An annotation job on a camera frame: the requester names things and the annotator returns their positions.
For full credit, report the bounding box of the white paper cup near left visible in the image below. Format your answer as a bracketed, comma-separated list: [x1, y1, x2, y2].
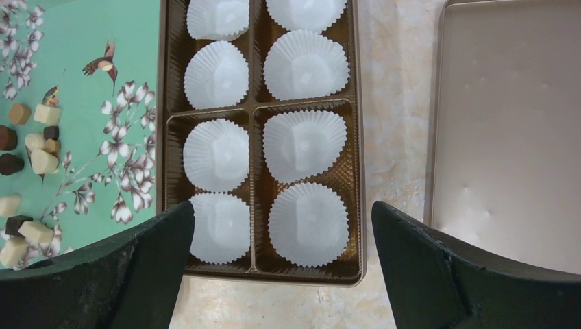
[190, 193, 251, 265]

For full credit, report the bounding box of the caramel round chocolate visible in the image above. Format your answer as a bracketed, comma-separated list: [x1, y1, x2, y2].
[9, 103, 32, 125]

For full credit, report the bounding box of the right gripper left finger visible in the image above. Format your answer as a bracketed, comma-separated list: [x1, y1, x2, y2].
[1, 201, 195, 328]

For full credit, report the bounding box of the dark square chocolate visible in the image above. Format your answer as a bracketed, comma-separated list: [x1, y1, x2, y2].
[5, 215, 33, 238]

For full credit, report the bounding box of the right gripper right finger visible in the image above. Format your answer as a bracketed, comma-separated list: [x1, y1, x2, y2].
[371, 201, 580, 328]

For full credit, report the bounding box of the white paper cup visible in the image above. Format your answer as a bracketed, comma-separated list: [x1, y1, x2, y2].
[184, 41, 249, 110]
[266, 0, 347, 33]
[182, 119, 249, 193]
[263, 110, 347, 184]
[268, 183, 349, 267]
[190, 193, 251, 265]
[186, 0, 249, 41]
[263, 29, 350, 101]

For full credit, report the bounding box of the white paper cup far left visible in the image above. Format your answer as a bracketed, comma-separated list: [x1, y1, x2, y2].
[186, 0, 249, 41]

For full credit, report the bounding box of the dark round chocolate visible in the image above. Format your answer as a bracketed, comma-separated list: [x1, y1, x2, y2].
[0, 125, 18, 151]

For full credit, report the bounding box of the white chocolate near cube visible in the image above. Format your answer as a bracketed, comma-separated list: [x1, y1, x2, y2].
[1, 237, 29, 267]

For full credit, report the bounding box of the white paper cup near right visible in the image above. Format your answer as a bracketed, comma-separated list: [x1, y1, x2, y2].
[268, 183, 349, 267]

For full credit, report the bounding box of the brown box lid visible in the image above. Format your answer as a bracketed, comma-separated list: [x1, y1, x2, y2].
[425, 1, 580, 273]

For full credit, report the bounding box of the brown chocolate box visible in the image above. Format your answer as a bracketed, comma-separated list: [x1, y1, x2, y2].
[156, 1, 367, 287]

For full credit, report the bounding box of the white paper cup far right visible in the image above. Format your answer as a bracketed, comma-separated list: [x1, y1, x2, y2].
[266, 0, 347, 33]

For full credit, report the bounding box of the white chocolate cube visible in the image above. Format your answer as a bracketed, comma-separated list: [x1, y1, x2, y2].
[1, 237, 29, 267]
[33, 104, 62, 125]

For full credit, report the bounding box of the green floral tray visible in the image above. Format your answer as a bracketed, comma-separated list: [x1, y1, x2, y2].
[1, 1, 160, 269]

